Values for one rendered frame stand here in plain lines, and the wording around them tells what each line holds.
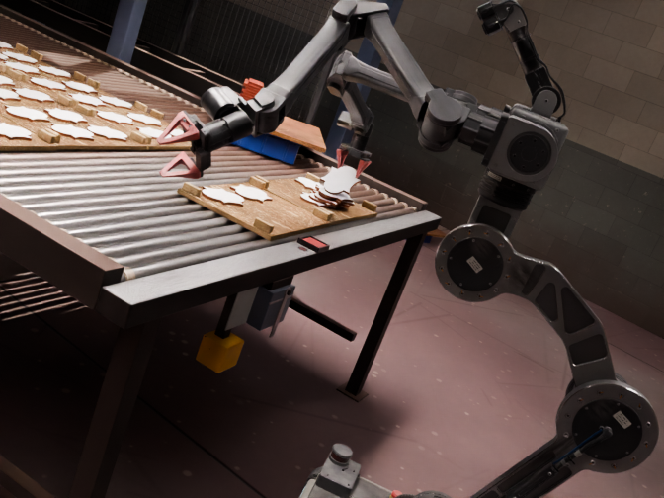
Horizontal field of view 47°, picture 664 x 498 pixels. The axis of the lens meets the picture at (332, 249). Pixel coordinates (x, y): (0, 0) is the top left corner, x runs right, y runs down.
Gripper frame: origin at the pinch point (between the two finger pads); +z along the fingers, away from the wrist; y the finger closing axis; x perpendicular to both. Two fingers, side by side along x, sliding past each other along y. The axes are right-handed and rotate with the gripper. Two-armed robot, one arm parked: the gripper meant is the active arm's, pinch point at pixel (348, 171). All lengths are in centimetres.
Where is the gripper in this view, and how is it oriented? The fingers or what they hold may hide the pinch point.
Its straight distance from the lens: 278.8
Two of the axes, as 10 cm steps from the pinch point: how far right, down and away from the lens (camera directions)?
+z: -3.4, 9.0, 2.7
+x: -4.2, 1.1, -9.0
